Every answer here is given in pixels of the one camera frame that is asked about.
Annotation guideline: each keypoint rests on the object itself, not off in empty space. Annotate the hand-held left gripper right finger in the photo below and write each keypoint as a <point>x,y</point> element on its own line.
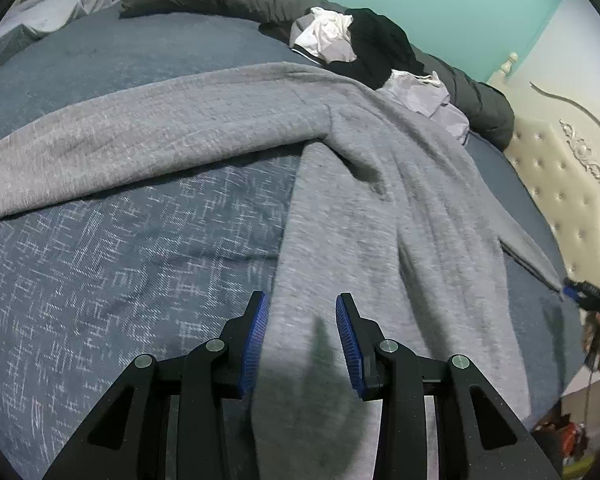
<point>350,345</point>

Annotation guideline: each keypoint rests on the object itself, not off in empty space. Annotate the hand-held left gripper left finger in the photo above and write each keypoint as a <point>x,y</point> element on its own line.
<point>255,340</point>

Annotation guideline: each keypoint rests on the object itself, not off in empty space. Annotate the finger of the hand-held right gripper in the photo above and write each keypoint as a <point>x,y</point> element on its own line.
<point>572,292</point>

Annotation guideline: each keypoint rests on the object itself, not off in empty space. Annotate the grey sweater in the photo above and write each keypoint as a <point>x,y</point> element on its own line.
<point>405,185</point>

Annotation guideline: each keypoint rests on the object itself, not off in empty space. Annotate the cream tufted headboard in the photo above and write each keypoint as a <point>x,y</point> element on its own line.
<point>555,170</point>

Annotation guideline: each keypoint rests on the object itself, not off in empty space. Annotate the orange packet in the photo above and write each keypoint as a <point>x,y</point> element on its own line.
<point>565,435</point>

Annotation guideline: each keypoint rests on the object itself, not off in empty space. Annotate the bed with blue sheet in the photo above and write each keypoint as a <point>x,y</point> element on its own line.
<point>105,270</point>

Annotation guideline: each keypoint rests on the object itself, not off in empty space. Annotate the lavender garment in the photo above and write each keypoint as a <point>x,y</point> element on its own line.
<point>430,100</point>

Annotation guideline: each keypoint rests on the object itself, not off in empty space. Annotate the black sweater with white cuff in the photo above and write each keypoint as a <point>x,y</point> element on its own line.
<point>380,45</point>

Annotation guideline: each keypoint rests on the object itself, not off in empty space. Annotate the white and grey garment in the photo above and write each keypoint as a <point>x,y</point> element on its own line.
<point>320,30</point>

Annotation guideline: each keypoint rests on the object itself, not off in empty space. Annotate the light grey cloth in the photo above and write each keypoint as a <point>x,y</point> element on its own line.
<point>55,5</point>

